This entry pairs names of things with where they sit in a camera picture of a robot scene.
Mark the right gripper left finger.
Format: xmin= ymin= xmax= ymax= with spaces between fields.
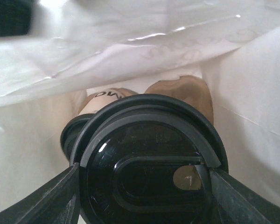
xmin=0 ymin=163 xmax=80 ymax=224

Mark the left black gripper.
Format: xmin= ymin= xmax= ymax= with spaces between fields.
xmin=0 ymin=0 xmax=34 ymax=37

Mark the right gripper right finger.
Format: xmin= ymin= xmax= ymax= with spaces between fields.
xmin=210 ymin=168 xmax=280 ymax=224

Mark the white paper coffee cup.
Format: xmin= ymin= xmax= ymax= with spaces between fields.
xmin=78 ymin=88 xmax=138 ymax=115

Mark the cardboard cup carrier tray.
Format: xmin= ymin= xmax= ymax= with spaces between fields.
xmin=77 ymin=76 xmax=214 ymax=126

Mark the cream bear paper bag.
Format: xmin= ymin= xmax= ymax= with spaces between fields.
xmin=0 ymin=0 xmax=280 ymax=212

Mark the black plastic cup lid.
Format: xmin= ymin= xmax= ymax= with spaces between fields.
xmin=60 ymin=114 xmax=93 ymax=161

